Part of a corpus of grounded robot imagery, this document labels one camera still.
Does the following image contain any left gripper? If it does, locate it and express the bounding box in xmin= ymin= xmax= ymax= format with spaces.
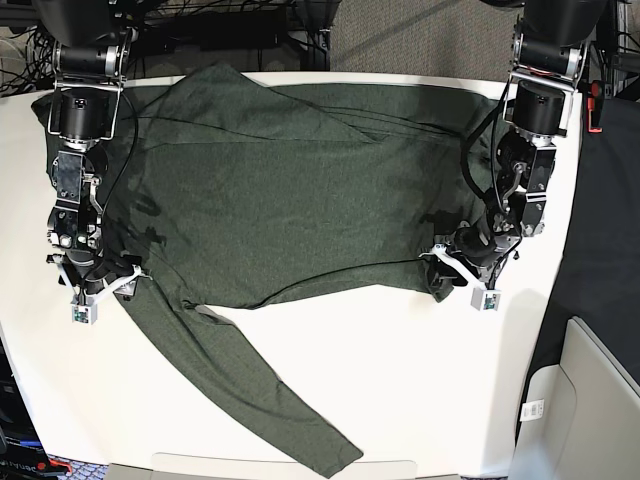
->
xmin=422 ymin=222 xmax=523 ymax=303

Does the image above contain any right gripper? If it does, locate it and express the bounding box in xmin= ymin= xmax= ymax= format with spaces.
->
xmin=47 ymin=249 xmax=145 ymax=304

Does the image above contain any dark green long-sleeve shirt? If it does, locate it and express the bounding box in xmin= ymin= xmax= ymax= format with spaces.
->
xmin=30 ymin=60 xmax=501 ymax=477

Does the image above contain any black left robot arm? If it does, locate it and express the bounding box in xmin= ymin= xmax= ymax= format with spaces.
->
xmin=422 ymin=1 xmax=606 ymax=311

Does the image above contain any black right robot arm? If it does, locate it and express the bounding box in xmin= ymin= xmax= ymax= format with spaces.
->
xmin=34 ymin=1 xmax=142 ymax=312

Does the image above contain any black box with label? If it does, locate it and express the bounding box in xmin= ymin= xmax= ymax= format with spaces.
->
xmin=1 ymin=347 xmax=51 ymax=479

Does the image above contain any beige plastic bin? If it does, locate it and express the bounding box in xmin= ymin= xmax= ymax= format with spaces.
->
xmin=508 ymin=317 xmax=639 ymax=480

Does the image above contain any red clamp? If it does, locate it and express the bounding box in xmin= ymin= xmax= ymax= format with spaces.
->
xmin=587 ymin=80 xmax=604 ymax=134

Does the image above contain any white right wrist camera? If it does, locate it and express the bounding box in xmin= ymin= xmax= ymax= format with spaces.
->
xmin=71 ymin=295 xmax=97 ymax=325

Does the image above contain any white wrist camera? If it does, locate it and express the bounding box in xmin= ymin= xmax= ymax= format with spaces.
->
xmin=71 ymin=295 xmax=97 ymax=325
xmin=471 ymin=287 xmax=501 ymax=312

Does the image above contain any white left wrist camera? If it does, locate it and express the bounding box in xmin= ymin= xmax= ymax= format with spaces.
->
xmin=471 ymin=287 xmax=501 ymax=312

